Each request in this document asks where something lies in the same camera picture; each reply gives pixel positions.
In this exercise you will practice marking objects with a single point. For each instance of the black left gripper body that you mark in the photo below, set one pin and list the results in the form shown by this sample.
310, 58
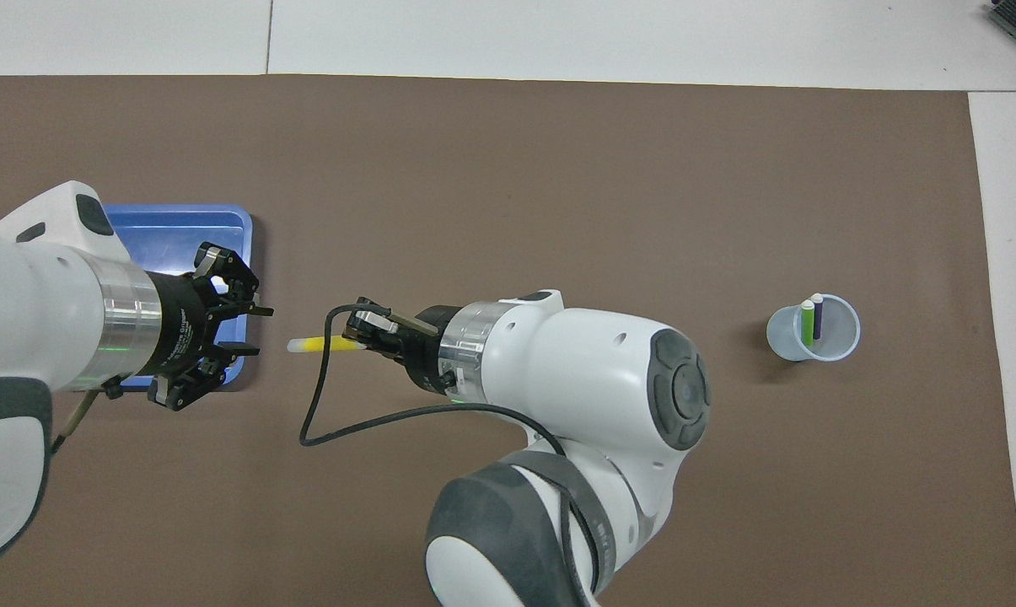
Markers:
191, 329

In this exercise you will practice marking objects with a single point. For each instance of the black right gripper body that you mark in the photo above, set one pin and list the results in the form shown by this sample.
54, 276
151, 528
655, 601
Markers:
419, 346

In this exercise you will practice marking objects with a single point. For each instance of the yellow highlighter pen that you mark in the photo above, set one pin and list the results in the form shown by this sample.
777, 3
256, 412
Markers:
314, 344

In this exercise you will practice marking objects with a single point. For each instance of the green highlighter pen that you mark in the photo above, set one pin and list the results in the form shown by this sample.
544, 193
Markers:
807, 324

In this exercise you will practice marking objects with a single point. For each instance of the purple highlighter pen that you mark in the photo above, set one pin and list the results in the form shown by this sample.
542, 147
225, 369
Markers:
818, 316

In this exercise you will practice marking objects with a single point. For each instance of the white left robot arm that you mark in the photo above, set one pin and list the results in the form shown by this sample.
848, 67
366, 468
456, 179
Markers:
27, 320

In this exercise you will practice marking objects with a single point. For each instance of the blue plastic tray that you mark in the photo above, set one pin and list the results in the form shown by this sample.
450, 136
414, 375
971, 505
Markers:
179, 228

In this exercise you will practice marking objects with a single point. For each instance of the brown table mat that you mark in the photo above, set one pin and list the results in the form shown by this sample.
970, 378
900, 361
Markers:
508, 169

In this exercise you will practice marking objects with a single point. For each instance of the translucent plastic cup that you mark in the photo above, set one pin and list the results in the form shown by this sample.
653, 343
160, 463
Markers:
782, 337

